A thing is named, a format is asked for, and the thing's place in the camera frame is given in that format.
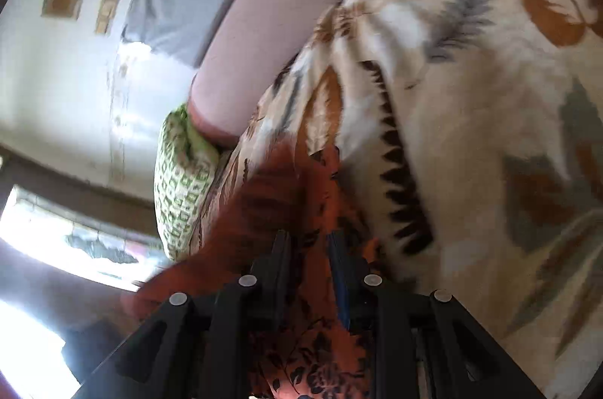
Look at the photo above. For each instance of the leaf-print fleece blanket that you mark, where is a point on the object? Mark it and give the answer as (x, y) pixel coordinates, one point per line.
(471, 121)

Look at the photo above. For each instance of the green checkered pillow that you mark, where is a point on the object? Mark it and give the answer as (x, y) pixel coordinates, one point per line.
(181, 192)

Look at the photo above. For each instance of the beige wall switch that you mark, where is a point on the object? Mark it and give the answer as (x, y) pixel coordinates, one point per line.
(107, 13)

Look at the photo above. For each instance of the orange floral shirt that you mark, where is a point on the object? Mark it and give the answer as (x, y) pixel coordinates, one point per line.
(264, 210)

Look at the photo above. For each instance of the wooden door with leaded glass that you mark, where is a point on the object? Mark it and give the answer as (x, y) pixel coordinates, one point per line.
(56, 239)

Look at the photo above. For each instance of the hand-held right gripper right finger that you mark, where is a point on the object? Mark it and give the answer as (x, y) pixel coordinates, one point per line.
(340, 276)

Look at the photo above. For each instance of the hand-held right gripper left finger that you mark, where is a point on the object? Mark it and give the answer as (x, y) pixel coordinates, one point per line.
(278, 267)

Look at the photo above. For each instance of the pink bolster cushion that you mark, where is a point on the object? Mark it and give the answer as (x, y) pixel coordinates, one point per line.
(282, 27)

